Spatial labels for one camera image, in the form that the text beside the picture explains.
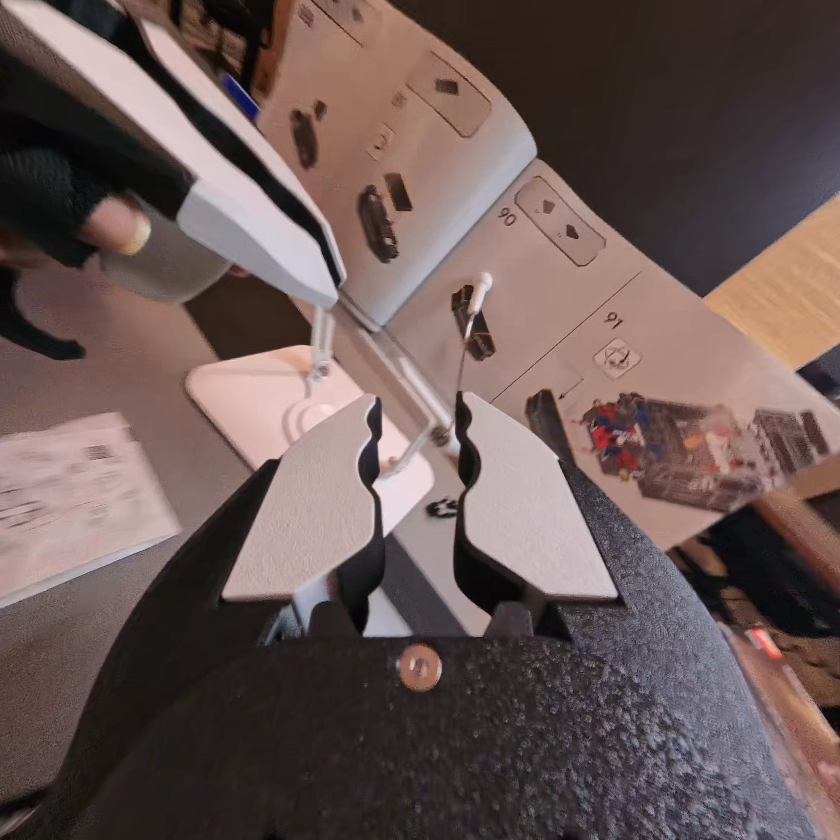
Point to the white booklet stand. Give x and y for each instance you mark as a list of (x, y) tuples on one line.
[(262, 394)]

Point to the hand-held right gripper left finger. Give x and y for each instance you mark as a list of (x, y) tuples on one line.
[(308, 512)]

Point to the lego instruction booklet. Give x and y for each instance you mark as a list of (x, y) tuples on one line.
[(459, 216)]

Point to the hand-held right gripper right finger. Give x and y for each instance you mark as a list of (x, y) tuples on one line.
[(525, 518)]

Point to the wooden table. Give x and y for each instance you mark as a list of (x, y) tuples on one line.
[(781, 282)]

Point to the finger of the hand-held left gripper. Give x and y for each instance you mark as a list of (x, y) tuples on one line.
[(259, 148), (249, 229)]

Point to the black white-dotted lego piece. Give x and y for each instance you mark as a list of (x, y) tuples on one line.
[(443, 508)]

